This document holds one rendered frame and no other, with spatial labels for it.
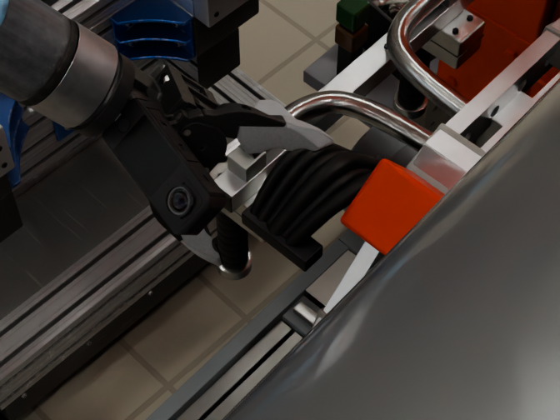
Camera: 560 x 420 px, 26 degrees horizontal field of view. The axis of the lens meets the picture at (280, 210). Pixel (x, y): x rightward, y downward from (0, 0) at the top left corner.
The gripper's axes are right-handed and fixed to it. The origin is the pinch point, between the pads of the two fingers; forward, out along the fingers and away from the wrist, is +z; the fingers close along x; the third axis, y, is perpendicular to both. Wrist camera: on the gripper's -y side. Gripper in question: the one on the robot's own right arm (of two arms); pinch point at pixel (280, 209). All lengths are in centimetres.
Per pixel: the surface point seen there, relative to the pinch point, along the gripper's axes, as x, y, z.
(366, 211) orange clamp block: -4.6, -1.5, 5.9
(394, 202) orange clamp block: -6.9, -2.5, 6.7
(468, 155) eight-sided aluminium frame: -13.0, 2.9, 14.0
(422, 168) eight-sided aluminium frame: -9.1, 4.2, 12.1
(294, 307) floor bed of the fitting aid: 45, 79, 78
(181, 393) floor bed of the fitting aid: 65, 68, 63
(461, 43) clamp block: -16.9, 33.7, 28.6
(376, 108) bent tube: -7.5, 21.2, 16.3
